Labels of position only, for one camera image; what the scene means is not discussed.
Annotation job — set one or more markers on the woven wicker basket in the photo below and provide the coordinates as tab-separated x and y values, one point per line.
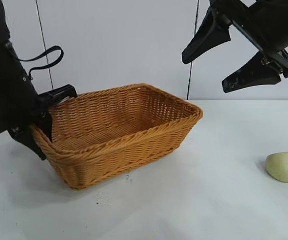
123	150

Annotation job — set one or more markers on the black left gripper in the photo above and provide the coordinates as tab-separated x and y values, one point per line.
9	95

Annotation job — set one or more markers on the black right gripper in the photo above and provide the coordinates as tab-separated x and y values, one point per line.
271	22

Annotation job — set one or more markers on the pale yellow-green egg yolk pastry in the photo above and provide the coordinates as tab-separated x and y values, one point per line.
284	167

